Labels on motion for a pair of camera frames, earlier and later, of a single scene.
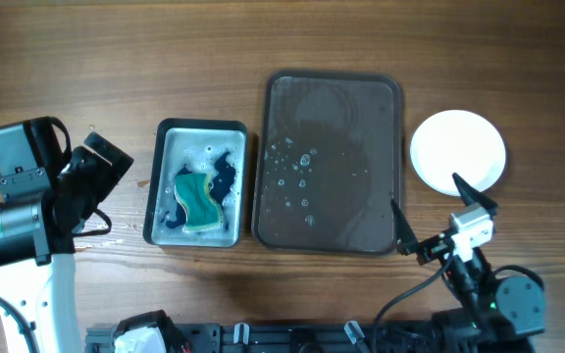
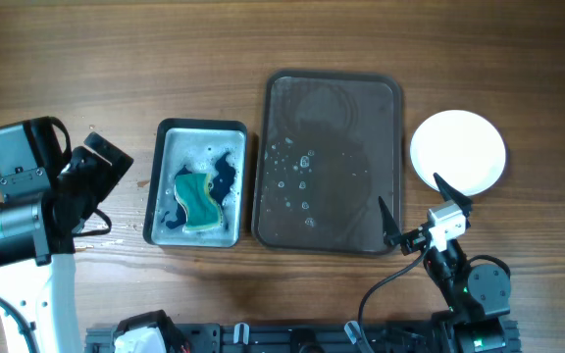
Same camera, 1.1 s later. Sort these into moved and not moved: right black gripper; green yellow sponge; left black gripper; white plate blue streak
Moved: right black gripper
Not moved: white plate blue streak; left black gripper; green yellow sponge
